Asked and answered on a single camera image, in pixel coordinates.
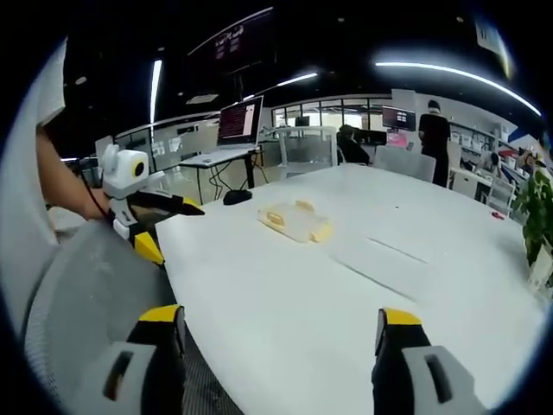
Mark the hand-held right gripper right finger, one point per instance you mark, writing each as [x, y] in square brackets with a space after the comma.
[397, 346]

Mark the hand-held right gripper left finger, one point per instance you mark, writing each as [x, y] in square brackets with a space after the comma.
[162, 346]

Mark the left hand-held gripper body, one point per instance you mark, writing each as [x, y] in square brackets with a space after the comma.
[123, 175]

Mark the yellow plastic buckle part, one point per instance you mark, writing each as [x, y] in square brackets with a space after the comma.
[273, 217]
[322, 232]

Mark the white standing desk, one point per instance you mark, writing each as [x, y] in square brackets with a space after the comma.
[216, 166]

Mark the black computer mouse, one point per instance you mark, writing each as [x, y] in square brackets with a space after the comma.
[237, 197]

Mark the long ceiling light strip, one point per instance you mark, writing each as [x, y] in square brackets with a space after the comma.
[294, 80]
[453, 73]
[155, 88]

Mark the open silver laptop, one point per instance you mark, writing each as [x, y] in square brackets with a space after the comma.
[239, 123]

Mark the person's white shirt sleeve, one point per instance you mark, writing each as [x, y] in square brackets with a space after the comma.
[47, 82]

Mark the clear plastic pouch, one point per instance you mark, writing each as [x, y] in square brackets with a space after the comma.
[298, 220]

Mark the white mesh office chair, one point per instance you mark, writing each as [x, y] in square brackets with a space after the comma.
[309, 149]

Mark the white plant pot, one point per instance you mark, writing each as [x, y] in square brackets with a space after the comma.
[540, 270]

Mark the small red object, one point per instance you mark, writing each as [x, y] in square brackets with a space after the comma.
[497, 215]

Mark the hanging dark display screen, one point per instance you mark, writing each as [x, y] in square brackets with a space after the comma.
[242, 43]

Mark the green potted plant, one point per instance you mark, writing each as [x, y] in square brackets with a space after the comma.
[538, 207]

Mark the black computer monitor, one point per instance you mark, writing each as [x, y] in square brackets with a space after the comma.
[398, 117]

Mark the hanging ceiling sign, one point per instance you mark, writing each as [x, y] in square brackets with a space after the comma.
[492, 41]

